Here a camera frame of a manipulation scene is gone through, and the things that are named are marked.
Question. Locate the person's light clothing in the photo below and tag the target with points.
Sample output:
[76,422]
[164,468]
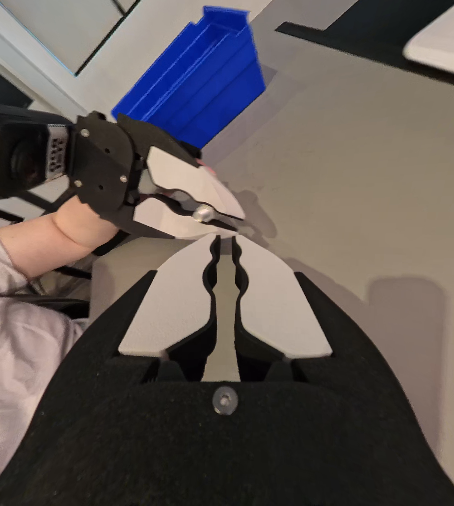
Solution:
[13,355]

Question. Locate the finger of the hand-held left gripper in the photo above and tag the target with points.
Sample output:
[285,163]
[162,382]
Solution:
[187,178]
[159,219]

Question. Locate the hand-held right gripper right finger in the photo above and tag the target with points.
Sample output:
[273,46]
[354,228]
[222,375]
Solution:
[282,312]

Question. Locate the large glass window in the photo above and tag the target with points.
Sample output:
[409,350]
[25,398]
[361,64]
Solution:
[61,27]

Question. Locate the wood and white document stand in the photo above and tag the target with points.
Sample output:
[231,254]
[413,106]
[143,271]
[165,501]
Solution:
[448,43]

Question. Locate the small silver hex bolt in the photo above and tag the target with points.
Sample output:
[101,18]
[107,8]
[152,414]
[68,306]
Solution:
[203,213]

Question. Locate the person's left forearm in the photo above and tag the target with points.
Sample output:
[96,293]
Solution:
[53,241]

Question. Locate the blue plastic bin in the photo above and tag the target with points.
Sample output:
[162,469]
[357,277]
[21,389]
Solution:
[203,87]

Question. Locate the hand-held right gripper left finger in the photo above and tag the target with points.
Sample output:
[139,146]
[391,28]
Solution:
[171,312]

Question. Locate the person's left hand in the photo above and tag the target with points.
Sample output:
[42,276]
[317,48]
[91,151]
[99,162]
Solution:
[208,167]

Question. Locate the black wrist band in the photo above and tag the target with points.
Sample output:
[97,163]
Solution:
[110,243]

